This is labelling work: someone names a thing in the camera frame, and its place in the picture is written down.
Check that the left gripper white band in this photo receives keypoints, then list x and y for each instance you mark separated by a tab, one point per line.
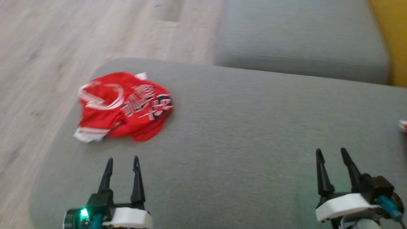
130	218

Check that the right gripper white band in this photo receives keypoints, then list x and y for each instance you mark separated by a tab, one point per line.
343	205

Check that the red and white sports jersey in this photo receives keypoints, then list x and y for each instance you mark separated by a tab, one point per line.
127	105

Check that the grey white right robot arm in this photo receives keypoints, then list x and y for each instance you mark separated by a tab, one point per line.
359	224

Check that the red garment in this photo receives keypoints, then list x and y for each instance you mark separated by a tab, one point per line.
403	127

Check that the large grey fabric sofa seat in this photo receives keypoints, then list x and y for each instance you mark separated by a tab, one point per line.
238	143

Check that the grey fabric sofa seat cushion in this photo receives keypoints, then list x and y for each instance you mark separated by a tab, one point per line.
302	35

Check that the short yellow sofa back cushion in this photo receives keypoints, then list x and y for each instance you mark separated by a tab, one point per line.
396	41

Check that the left wrist camera green light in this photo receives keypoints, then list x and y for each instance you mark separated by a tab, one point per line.
74	218

